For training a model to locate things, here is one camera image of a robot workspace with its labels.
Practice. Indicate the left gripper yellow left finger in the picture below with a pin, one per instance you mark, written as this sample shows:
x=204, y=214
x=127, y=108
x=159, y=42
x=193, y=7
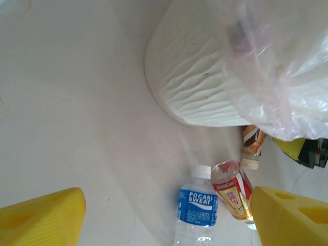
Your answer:
x=38, y=223

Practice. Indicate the pinkish clear bin liner bag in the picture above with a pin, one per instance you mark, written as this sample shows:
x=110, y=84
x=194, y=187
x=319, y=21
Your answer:
x=282, y=89

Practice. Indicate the red-label tea bottle white cap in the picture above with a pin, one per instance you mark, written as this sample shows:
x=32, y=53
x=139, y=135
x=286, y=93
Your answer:
x=230, y=194

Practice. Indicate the tall Pocari bottle white cap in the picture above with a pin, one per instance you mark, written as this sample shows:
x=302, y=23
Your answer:
x=196, y=205

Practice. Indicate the white ribbed plastic bin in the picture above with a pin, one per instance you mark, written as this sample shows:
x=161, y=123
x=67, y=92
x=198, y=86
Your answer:
x=194, y=77

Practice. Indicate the brown coffee bottle beige cap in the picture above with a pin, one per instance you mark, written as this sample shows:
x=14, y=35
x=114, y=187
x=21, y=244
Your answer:
x=252, y=146

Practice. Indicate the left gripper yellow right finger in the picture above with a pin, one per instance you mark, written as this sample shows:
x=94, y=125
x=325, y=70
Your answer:
x=287, y=225

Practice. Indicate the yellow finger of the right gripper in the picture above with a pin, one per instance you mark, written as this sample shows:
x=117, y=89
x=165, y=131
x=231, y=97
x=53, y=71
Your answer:
x=290, y=148

